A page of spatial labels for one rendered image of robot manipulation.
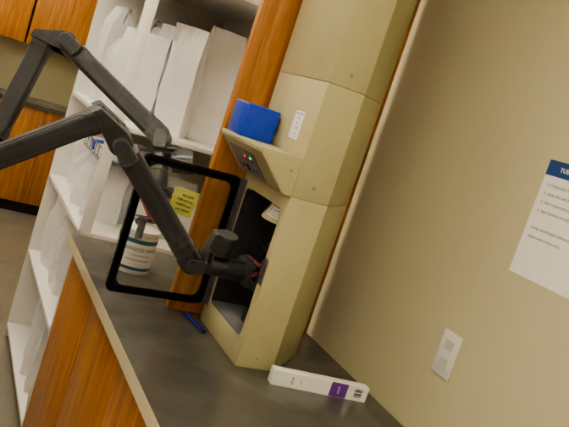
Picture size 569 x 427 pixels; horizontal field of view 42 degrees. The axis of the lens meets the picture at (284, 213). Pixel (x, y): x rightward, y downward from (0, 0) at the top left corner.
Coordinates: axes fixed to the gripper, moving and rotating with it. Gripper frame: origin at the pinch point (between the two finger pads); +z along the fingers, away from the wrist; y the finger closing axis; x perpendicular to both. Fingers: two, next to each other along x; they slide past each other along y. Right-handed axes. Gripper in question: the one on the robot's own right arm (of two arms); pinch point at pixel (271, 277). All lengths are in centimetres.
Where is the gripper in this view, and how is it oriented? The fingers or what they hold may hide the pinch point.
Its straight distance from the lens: 206.7
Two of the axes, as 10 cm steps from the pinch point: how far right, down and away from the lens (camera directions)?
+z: 8.7, 2.2, 4.4
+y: -3.8, -2.6, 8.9
